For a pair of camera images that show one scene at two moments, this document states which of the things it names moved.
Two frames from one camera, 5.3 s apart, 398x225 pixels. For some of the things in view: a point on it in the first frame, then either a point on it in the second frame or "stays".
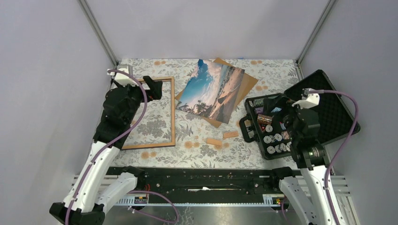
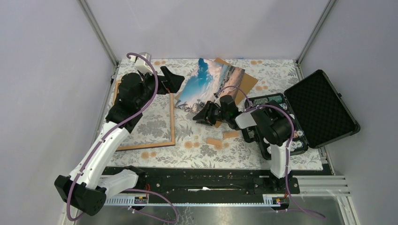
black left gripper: x=155 y=87 -> x=173 y=83
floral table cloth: x=163 y=137 stays
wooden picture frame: x=132 y=146 stays
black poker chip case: x=265 y=124 stays
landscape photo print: x=211 y=90 stays
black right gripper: x=283 y=102 -> x=203 y=116
